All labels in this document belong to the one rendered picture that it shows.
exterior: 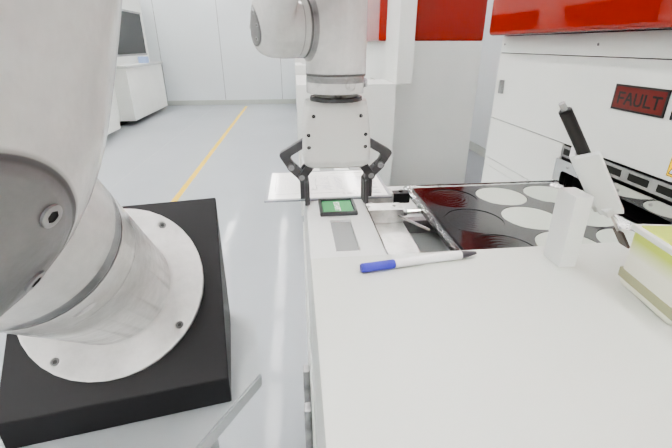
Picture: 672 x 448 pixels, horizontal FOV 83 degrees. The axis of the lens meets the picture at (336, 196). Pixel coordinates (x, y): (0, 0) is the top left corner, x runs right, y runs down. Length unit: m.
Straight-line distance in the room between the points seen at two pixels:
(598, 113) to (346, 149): 0.60
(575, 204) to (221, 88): 8.39
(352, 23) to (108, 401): 0.50
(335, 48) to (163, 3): 8.40
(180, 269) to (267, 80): 8.12
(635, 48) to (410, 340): 0.75
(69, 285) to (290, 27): 0.35
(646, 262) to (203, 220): 0.48
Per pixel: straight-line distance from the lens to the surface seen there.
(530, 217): 0.79
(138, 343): 0.48
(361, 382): 0.31
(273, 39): 0.49
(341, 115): 0.54
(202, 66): 8.71
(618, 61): 0.97
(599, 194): 0.48
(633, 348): 0.41
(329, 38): 0.51
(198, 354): 0.48
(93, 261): 0.29
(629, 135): 0.93
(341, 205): 0.59
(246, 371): 0.53
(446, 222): 0.71
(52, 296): 0.29
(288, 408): 1.55
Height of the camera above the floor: 1.20
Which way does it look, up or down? 22 degrees down
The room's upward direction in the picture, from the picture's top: straight up
